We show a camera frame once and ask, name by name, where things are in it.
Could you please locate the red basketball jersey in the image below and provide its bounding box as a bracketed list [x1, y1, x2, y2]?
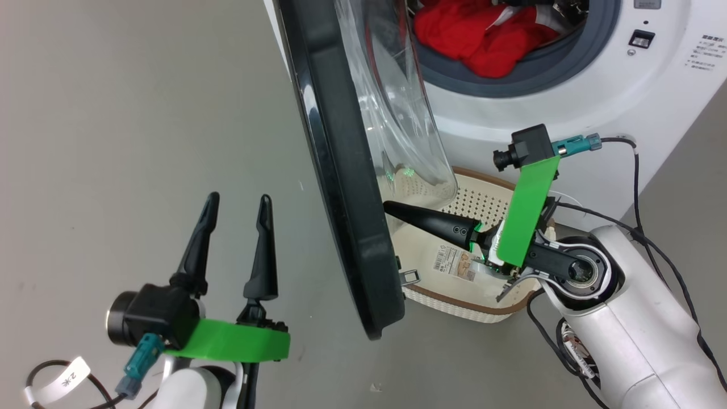
[413, 0, 561, 79]

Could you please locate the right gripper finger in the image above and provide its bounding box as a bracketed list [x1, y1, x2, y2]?
[384, 201, 484, 250]

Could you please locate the dark grey washing machine door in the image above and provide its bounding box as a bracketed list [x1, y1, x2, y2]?
[273, 0, 458, 341]

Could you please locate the barcode sticker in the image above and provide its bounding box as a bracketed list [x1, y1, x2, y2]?
[433, 245, 477, 283]

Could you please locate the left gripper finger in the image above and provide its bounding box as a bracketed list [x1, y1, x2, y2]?
[170, 191, 220, 298]
[237, 194, 279, 324]

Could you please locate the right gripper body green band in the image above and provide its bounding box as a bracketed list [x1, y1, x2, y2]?
[474, 156, 575, 302]

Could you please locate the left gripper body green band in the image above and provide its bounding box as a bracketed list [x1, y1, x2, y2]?
[164, 318, 291, 363]

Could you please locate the white front-load washing machine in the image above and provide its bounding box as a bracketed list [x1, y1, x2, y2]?
[263, 0, 727, 229]

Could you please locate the cream perforated laundry basket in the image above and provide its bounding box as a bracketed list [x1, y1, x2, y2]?
[382, 166, 563, 324]

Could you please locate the white cable tag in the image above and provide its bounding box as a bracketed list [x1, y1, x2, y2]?
[23, 356, 91, 407]

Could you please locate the grey rubber door gasket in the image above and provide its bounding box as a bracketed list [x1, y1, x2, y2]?
[413, 0, 621, 99]

